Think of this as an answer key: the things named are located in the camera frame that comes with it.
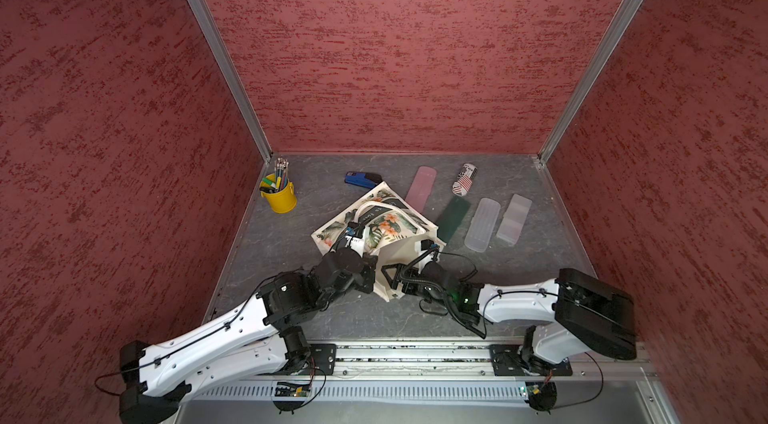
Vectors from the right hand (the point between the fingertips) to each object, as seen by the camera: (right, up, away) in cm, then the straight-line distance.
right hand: (391, 278), depth 81 cm
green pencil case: (+21, +14, +21) cm, 33 cm away
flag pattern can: (+26, +25, +26) cm, 44 cm away
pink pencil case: (+11, +25, +29) cm, 40 cm away
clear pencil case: (+43, +14, +20) cm, 49 cm away
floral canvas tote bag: (-2, +16, -6) cm, 17 cm away
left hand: (-4, +7, -11) cm, 13 cm away
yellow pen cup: (-38, +24, +16) cm, 48 cm away
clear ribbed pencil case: (+31, +12, +19) cm, 39 cm away
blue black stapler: (-9, +28, +27) cm, 40 cm away
